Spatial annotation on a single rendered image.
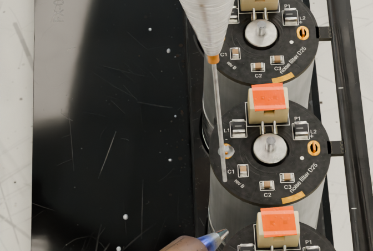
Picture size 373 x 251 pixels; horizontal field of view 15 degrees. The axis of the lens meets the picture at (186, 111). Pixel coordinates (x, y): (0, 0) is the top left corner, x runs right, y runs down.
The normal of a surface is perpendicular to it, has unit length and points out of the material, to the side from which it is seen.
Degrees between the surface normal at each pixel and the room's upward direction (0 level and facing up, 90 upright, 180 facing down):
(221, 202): 90
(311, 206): 90
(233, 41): 0
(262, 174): 0
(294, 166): 0
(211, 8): 85
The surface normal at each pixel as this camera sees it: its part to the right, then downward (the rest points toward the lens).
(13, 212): 0.00, -0.49
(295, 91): 0.64, 0.67
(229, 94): -0.58, 0.71
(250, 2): 0.04, 0.87
